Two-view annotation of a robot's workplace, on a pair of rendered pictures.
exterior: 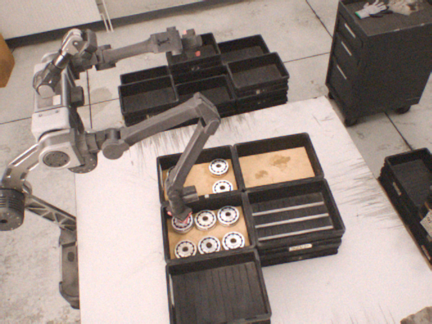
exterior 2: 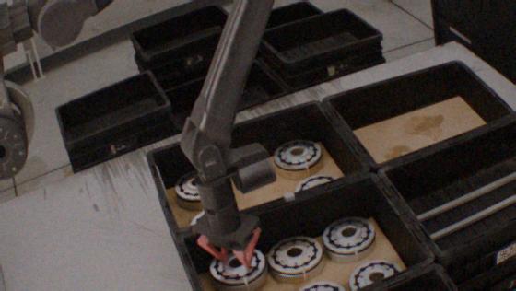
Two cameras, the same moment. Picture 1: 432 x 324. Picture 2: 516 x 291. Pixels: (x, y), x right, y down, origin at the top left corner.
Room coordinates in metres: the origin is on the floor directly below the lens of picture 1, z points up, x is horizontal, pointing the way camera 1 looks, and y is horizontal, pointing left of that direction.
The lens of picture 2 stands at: (0.04, 0.25, 1.81)
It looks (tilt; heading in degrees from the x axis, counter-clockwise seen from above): 34 degrees down; 352
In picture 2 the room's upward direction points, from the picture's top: 11 degrees counter-clockwise
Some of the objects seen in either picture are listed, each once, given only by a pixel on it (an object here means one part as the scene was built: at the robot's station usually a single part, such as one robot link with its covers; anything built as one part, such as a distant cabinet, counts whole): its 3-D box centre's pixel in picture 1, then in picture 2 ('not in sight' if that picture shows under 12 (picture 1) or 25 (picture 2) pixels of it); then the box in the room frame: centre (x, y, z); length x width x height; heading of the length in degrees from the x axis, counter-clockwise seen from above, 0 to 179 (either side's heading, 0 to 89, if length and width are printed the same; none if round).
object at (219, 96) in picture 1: (206, 108); (228, 133); (2.36, 0.03, 0.31); 0.40 x 0.30 x 0.34; 98
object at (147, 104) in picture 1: (153, 116); (123, 158); (2.29, 0.42, 0.37); 0.40 x 0.30 x 0.45; 98
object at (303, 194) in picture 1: (292, 217); (486, 202); (1.01, -0.32, 0.87); 0.40 x 0.30 x 0.11; 94
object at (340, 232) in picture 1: (292, 211); (486, 182); (1.01, -0.32, 0.92); 0.40 x 0.30 x 0.02; 94
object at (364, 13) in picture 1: (371, 8); not in sight; (2.56, -1.19, 0.88); 0.25 x 0.19 x 0.03; 98
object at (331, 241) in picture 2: (228, 215); (348, 235); (1.07, -0.03, 0.86); 0.10 x 0.10 x 0.01
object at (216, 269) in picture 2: (182, 220); (237, 265); (1.05, 0.19, 0.88); 0.10 x 0.10 x 0.01
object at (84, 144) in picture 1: (86, 144); (7, 27); (1.08, 0.47, 1.45); 0.09 x 0.08 x 0.12; 8
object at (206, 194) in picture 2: (177, 198); (217, 186); (1.05, 0.19, 1.06); 0.07 x 0.06 x 0.07; 99
